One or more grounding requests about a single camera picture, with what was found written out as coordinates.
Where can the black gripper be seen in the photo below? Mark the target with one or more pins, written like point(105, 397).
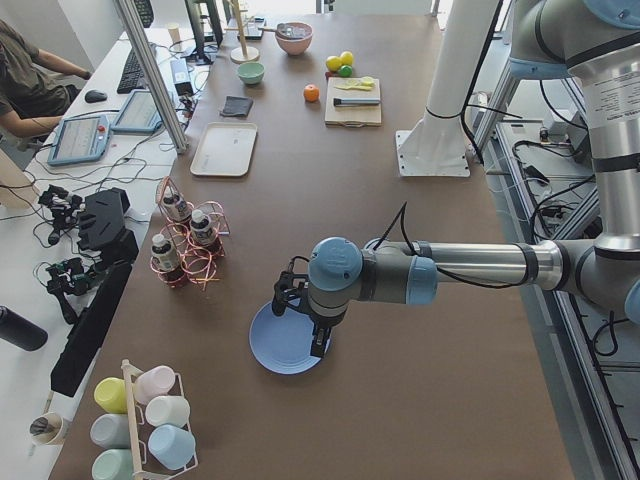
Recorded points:
point(322, 329)

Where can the orange fruit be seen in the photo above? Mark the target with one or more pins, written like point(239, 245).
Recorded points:
point(311, 93)

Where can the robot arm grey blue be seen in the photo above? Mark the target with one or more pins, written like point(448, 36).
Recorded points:
point(598, 43)

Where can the blue round plate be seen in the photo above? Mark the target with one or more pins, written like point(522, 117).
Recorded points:
point(282, 344)

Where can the dark bottle white cap middle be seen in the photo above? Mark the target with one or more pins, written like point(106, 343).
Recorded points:
point(201, 228)

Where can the dark bottle white cap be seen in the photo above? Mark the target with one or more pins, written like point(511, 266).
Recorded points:
point(175, 207)
point(166, 261)
point(201, 228)

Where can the dark bottle white cap near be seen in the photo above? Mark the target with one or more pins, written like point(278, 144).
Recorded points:
point(166, 261)

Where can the white cup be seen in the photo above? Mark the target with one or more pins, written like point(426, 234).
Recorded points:
point(165, 409)

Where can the pink cup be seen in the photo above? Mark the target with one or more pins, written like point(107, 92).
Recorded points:
point(155, 382)

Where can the dark bottle white cap far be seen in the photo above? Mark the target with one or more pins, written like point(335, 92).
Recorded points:
point(175, 207)

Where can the blue cup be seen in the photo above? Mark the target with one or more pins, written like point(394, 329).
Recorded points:
point(172, 446)

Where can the cream rectangular tray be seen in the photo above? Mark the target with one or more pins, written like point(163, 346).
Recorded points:
point(224, 150)

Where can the yellow cup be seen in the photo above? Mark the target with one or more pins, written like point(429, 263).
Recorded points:
point(110, 395)

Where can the black long bar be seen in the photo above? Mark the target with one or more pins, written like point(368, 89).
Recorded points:
point(88, 334)

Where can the grey cup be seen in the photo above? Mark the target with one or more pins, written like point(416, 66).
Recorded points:
point(111, 431)

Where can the grey folded cloth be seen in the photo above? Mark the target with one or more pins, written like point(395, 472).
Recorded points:
point(236, 106)

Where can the steel cylinder black tip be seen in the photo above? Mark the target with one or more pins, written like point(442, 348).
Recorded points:
point(355, 102)

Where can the wooden cutting board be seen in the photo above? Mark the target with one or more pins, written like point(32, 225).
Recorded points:
point(352, 116)

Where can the mint green cup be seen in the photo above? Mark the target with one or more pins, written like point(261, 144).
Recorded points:
point(113, 464)

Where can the mint green bowl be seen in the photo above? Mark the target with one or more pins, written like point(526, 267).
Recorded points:
point(251, 73)

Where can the green lime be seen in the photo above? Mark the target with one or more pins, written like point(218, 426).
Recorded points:
point(345, 71)

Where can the yellow lemon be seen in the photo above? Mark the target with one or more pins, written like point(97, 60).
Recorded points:
point(346, 59)
point(333, 63)

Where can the blue teach pendant right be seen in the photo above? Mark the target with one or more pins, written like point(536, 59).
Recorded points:
point(138, 115)

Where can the blue teach pendant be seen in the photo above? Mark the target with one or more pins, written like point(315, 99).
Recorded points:
point(80, 140)
point(138, 115)

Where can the wooden stand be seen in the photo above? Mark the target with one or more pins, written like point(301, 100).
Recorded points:
point(244, 53)

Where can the pink bowl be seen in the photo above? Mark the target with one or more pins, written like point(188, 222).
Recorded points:
point(294, 38)

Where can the paper cup with utensils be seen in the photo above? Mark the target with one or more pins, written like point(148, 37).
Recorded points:
point(48, 429)

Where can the black monitor stand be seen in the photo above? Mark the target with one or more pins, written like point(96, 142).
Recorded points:
point(207, 31)

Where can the black water bottle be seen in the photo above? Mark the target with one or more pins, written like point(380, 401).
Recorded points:
point(20, 332)

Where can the blue teach pendant left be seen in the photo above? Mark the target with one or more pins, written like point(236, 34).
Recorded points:
point(80, 140)

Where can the black keyboard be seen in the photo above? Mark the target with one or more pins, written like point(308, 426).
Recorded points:
point(131, 75)

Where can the black computer mouse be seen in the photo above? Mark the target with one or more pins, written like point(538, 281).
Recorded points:
point(95, 96)

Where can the seated person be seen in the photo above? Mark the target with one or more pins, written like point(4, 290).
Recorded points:
point(32, 102)

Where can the copper wire bottle rack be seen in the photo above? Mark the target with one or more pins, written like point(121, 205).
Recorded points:
point(198, 263)

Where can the white wire cup rack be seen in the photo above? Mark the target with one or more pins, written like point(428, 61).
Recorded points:
point(145, 465)

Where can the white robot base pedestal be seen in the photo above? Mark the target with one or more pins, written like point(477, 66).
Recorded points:
point(436, 146)

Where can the aluminium frame post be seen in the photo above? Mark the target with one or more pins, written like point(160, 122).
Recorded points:
point(132, 24)

